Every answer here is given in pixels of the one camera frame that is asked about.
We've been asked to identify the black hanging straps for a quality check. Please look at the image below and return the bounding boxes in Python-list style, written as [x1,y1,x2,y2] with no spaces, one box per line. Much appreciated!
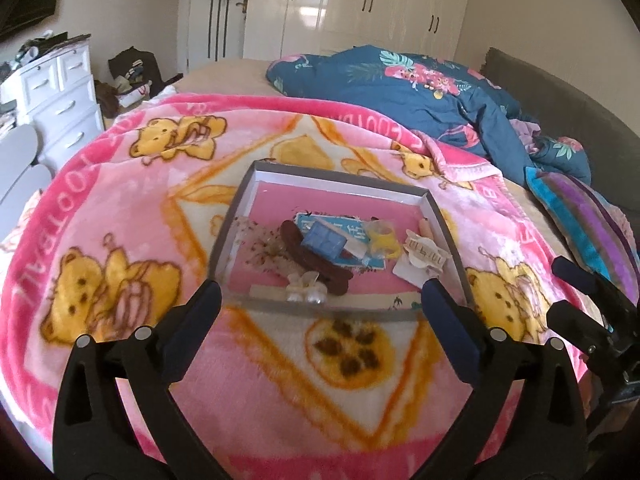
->
[204,0,232,63]

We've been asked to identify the pink bear print blanket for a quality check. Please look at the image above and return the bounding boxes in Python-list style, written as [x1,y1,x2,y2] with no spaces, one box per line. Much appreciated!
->
[0,95,591,480]

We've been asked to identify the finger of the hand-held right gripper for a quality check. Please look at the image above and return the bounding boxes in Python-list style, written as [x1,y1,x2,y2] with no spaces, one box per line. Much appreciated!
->
[547,301,626,361]
[552,256,640,326]

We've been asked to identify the beige bed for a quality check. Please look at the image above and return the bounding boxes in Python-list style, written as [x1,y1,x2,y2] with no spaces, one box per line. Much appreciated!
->
[102,57,640,241]

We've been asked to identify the white drawer dresser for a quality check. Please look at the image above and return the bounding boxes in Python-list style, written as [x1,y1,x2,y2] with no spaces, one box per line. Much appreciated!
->
[0,35,106,173]

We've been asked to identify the lilac garment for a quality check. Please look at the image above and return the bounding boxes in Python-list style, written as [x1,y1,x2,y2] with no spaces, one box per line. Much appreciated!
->
[510,117,546,153]

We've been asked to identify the white cloud hair claw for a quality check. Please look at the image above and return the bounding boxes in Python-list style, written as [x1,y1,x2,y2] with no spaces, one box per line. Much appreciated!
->
[402,229,453,278]

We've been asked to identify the clear earring card packet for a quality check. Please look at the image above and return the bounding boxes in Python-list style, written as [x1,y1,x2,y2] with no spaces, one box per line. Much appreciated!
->
[391,252,448,286]

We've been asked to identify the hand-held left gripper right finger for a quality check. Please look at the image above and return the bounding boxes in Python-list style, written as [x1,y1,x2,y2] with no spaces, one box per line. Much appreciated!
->
[421,277,588,480]

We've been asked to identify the white door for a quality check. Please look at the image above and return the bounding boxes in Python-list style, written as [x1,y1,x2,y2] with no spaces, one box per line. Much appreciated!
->
[187,0,248,73]

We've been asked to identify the white curved chair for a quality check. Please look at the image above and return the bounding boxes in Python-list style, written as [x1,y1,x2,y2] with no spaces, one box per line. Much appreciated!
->
[0,125,53,211]

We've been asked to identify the brown hair clip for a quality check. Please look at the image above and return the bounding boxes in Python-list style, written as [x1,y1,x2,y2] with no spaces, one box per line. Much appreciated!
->
[279,220,355,297]

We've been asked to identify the grey tray with pink inside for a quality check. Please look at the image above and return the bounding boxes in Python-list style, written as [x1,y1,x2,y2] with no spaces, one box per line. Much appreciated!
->
[207,160,476,322]

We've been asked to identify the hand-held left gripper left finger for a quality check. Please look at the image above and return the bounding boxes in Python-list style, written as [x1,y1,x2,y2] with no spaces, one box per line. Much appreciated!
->
[50,280,223,480]

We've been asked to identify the dresser top clutter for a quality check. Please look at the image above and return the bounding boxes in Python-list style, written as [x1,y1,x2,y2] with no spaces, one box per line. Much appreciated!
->
[0,30,93,78]

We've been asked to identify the small blue jewelry packet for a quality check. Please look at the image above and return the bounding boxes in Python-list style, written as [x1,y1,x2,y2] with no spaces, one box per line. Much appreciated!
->
[300,222,348,261]

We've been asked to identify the floor clothes pile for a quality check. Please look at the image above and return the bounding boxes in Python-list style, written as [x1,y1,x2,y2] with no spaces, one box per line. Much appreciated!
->
[95,80,173,116]

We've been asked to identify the grey headboard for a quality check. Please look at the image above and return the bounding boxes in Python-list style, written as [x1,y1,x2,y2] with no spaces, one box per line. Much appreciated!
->
[480,47,640,221]

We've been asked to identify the white glossy wardrobe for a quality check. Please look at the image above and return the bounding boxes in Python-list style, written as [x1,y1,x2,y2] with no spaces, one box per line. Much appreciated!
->
[242,0,476,61]

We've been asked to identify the teal card jewelry packet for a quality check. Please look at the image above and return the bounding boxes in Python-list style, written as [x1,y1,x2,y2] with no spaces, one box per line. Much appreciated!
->
[292,211,396,271]

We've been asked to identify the striped pillow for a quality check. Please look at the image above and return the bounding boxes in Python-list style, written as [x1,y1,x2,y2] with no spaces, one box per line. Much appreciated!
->
[525,166,640,306]

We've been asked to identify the blue floral duvet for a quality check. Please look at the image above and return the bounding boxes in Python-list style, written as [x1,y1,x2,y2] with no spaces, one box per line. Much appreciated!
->
[265,45,593,186]

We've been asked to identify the black floor bag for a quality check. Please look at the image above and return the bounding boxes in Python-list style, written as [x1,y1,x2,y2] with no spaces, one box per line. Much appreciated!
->
[107,47,166,93]

